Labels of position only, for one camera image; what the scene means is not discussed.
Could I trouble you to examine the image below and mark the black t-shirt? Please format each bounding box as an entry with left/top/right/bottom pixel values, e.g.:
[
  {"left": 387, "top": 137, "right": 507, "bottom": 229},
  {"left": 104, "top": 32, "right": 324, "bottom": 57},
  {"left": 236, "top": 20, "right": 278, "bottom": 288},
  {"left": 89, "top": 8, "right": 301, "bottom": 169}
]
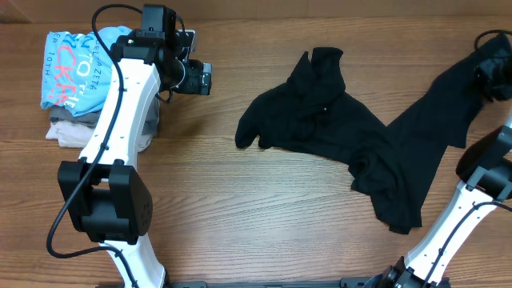
[{"left": 235, "top": 34, "right": 511, "bottom": 234}]

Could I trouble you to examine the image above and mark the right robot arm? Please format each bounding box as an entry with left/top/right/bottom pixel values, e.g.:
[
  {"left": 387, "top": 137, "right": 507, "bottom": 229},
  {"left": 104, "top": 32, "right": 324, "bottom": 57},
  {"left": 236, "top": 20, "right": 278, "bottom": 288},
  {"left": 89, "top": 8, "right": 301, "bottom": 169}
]
[{"left": 371, "top": 54, "right": 511, "bottom": 287}]

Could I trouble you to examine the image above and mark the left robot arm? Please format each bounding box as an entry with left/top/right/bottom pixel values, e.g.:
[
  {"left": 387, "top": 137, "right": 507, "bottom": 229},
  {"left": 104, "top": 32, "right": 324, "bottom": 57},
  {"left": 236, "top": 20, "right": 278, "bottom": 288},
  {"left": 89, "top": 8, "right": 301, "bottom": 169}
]
[{"left": 46, "top": 26, "right": 212, "bottom": 287}]

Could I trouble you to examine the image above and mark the grey folded shirt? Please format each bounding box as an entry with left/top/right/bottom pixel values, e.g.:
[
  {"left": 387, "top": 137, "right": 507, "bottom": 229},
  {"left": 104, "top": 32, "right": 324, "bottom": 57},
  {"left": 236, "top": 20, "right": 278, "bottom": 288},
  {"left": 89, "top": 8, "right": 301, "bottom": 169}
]
[{"left": 50, "top": 98, "right": 160, "bottom": 136}]

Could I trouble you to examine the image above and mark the light blue printed t-shirt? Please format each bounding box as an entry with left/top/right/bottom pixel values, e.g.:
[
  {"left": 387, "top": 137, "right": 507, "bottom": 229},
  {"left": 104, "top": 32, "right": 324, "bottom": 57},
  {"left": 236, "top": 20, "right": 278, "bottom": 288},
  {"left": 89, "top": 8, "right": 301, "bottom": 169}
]
[{"left": 40, "top": 26, "right": 131, "bottom": 117}]

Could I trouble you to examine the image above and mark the beige folded shirt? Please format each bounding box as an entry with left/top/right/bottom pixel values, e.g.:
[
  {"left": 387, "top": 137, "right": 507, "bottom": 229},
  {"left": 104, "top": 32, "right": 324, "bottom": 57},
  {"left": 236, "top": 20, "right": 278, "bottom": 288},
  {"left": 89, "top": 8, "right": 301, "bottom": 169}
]
[{"left": 46, "top": 120, "right": 158, "bottom": 152}]

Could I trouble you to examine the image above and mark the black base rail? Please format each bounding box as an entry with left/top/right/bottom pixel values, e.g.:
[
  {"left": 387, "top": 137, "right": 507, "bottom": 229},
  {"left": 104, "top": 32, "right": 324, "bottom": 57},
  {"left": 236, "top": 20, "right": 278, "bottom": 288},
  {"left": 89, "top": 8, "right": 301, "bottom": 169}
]
[{"left": 165, "top": 277, "right": 369, "bottom": 288}]

